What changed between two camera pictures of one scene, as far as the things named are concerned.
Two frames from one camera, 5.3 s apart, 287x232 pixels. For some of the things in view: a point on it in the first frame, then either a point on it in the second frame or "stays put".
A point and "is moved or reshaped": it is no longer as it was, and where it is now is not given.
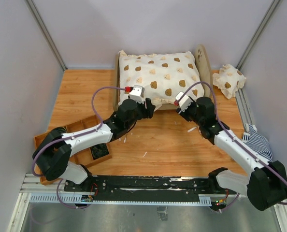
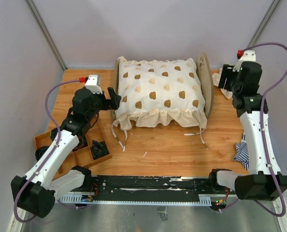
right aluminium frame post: x=268 y=16 stays put
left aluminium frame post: x=42 y=27 stays put
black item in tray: x=98 y=150 stays put
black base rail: x=145 y=188 stays put
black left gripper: x=149 y=112 -> x=113 y=103
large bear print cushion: x=163 y=76 is moved or reshaped
